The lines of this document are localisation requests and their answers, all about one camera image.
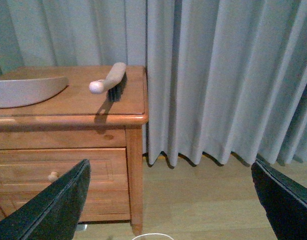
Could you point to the white round bin rim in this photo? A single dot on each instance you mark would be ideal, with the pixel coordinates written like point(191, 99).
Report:
point(151, 235)

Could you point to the wooden nightstand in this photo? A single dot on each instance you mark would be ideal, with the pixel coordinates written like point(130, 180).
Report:
point(56, 134)

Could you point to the grey curtain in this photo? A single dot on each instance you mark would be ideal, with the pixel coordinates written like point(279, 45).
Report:
point(224, 76)

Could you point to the wooden drawer knob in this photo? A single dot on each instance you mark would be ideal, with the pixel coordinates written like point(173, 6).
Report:
point(53, 176)

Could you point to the beige hand brush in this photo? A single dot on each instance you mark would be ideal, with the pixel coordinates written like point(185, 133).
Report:
point(114, 83)

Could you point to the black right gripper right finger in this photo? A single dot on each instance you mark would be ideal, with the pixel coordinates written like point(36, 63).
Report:
point(283, 199)

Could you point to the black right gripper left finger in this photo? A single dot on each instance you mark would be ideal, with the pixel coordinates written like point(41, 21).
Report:
point(55, 212)

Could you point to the beige plastic dustpan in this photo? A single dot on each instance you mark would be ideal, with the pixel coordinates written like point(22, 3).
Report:
point(24, 92)

